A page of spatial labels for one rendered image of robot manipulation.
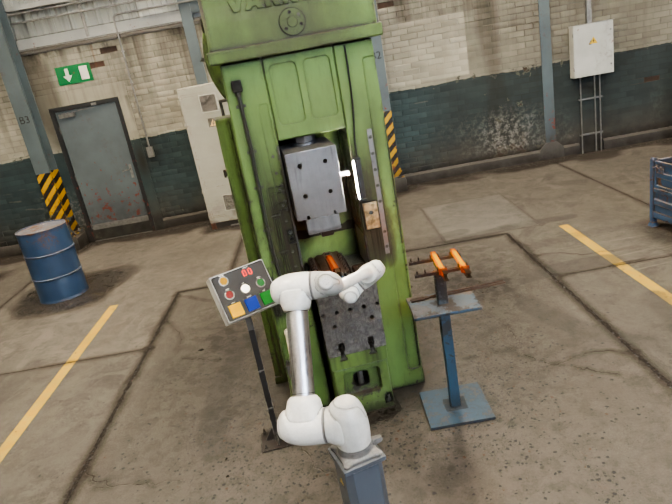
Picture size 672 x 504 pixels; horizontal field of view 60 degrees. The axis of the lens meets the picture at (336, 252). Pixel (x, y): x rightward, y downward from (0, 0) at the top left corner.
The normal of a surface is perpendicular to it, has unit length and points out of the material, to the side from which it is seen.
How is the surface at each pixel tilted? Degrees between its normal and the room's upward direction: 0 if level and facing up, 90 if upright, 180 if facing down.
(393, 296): 90
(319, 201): 90
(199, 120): 90
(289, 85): 90
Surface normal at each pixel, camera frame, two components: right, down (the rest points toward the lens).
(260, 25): 0.17, 0.30
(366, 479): 0.38, 0.25
